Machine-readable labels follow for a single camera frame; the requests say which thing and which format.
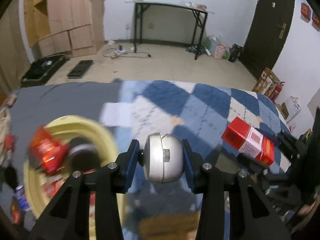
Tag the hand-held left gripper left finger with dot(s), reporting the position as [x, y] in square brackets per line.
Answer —
[132, 160]

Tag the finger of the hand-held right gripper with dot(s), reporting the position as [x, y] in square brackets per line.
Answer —
[252, 162]
[287, 140]

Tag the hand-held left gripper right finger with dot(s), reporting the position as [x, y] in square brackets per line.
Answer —
[187, 165]

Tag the red box with white label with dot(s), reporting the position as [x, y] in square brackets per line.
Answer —
[247, 142]

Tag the silver round case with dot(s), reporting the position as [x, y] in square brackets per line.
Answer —
[162, 157]

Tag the black grey sponge cylinder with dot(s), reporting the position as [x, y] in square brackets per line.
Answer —
[82, 152]

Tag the yellow plastic basin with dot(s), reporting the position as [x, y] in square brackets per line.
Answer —
[82, 123]

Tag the person's right hand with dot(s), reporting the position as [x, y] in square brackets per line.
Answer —
[305, 215]

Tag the brown cardboard box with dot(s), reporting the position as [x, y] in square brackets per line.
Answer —
[283, 110]

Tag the black cloth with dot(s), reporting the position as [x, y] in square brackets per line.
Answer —
[313, 160]

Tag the white paper bag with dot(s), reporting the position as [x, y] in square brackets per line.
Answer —
[293, 107]

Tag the white cloth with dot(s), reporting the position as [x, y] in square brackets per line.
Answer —
[117, 113]

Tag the red fire extinguisher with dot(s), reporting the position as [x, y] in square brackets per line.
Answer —
[276, 92]

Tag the blue checkered blanket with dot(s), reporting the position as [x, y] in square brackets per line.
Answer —
[200, 105]

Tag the printed cardboard box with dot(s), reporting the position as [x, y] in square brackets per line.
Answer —
[266, 81]

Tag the black bag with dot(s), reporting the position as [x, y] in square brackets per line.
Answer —
[235, 52]

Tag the green bag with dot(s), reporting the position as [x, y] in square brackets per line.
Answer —
[227, 55]

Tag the black tray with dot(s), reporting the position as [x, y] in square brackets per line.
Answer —
[80, 68]

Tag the pink bag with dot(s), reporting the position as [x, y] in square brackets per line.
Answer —
[221, 51]

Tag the dark cloth pile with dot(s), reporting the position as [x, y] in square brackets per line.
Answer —
[193, 49]

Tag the dark door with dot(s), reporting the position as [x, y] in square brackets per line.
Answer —
[270, 25]

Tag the blue patterned can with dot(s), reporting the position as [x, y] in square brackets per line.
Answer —
[21, 197]

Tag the white plastic bag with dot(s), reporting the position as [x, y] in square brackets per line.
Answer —
[212, 43]

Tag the flat dark red box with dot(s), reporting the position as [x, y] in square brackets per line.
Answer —
[9, 145]

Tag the black open case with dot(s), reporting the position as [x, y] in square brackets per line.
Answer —
[43, 70]

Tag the small red packet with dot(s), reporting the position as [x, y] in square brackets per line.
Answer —
[15, 212]

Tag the beige tote bag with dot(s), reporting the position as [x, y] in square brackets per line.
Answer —
[3, 122]

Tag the black folding table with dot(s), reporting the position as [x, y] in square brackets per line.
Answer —
[175, 6]

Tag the glass items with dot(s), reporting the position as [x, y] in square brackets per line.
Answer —
[195, 5]

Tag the wooden wardrobe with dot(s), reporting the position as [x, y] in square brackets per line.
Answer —
[67, 12]

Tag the beige curtain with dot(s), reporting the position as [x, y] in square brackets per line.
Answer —
[10, 42]

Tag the red wall decoration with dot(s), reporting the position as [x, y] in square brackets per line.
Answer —
[306, 12]
[315, 21]

